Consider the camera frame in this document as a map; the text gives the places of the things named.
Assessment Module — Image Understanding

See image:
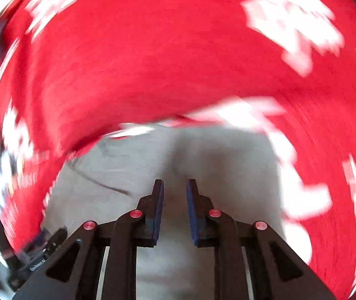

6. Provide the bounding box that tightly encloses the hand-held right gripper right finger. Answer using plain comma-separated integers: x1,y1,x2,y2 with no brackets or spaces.
186,179,337,300

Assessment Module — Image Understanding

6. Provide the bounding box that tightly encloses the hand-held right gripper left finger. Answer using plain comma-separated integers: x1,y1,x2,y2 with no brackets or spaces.
12,179,165,300

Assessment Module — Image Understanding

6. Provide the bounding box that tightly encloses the grey knit cloth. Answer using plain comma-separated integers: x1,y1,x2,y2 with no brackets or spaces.
42,124,314,300

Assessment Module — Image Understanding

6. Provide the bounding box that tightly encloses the red blanket with white print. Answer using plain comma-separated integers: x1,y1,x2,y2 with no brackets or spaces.
0,0,356,300

